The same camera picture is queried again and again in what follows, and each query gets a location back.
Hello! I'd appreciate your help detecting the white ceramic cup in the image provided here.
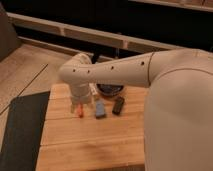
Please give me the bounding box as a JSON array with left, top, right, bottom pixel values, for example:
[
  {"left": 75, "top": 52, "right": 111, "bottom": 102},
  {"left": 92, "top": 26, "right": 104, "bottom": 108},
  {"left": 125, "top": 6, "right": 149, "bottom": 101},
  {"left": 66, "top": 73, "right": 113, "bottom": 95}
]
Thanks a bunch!
[{"left": 69, "top": 84, "right": 92, "bottom": 112}]

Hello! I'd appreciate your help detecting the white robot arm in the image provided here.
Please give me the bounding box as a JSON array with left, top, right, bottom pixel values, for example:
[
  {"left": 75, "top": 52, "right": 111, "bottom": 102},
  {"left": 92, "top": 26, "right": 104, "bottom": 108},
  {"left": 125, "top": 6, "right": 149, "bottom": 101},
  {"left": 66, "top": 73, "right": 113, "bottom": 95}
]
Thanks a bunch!
[{"left": 59, "top": 48, "right": 213, "bottom": 171}]

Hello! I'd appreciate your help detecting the dark ceramic bowl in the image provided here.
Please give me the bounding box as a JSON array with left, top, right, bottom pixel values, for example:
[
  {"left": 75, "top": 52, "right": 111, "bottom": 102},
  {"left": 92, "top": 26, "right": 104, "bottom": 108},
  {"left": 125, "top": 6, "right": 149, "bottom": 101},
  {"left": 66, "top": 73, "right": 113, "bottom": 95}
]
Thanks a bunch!
[{"left": 96, "top": 84, "right": 124, "bottom": 97}]

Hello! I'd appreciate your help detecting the white plastic bottle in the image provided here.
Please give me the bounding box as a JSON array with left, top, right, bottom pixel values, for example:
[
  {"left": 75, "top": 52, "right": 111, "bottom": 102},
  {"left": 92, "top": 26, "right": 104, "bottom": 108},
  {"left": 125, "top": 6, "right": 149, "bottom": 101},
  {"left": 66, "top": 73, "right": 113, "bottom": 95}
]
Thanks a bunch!
[{"left": 89, "top": 83, "right": 98, "bottom": 96}]

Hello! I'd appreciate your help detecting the black rectangular device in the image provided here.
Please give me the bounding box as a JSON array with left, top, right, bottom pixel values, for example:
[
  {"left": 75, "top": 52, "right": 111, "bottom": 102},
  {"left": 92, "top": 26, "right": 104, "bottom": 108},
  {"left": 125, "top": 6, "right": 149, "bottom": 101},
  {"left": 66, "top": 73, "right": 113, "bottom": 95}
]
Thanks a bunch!
[{"left": 112, "top": 96, "right": 125, "bottom": 115}]

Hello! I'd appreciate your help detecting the blue sponge block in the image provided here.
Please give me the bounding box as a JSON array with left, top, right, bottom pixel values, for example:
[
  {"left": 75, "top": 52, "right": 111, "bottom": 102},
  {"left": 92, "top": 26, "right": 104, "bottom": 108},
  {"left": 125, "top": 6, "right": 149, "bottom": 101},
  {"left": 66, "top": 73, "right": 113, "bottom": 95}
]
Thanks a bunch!
[{"left": 95, "top": 100, "right": 106, "bottom": 118}]

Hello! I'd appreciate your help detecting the grey furniture corner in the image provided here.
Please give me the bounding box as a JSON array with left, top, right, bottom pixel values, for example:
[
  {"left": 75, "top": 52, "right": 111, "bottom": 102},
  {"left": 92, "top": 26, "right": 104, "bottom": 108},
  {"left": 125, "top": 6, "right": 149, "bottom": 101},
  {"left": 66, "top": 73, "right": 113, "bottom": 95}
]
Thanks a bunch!
[{"left": 0, "top": 2, "right": 21, "bottom": 62}]

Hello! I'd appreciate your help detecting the dark floor mat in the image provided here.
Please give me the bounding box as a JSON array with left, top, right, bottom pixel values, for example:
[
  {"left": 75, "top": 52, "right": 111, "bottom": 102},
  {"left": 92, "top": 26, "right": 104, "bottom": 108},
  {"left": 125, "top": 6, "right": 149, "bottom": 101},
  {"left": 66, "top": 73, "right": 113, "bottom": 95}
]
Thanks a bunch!
[{"left": 0, "top": 91, "right": 50, "bottom": 171}]

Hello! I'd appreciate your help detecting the white wall rail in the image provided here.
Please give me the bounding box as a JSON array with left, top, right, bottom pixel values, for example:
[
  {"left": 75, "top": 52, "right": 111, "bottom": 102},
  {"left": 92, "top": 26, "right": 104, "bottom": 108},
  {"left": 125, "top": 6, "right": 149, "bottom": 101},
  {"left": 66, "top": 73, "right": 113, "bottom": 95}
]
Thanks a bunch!
[{"left": 7, "top": 12, "right": 181, "bottom": 53}]

